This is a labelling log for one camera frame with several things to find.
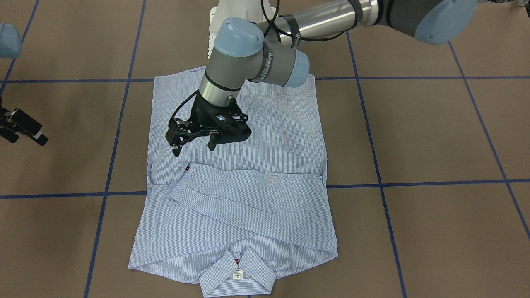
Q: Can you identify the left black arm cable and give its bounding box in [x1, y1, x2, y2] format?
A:
[170, 0, 348, 125]

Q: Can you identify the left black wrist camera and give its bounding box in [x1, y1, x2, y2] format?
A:
[206, 97, 252, 151]

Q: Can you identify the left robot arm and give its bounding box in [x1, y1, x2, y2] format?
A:
[165, 0, 477, 156]

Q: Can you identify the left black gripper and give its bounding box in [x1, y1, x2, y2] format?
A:
[165, 93, 220, 158]

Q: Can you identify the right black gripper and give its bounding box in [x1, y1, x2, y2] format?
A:
[0, 107, 49, 147]

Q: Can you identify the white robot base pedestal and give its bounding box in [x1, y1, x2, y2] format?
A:
[207, 0, 279, 59]

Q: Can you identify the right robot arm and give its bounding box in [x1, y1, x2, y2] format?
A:
[0, 22, 48, 147]

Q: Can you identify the blue striped button shirt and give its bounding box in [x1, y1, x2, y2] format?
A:
[128, 67, 338, 298]

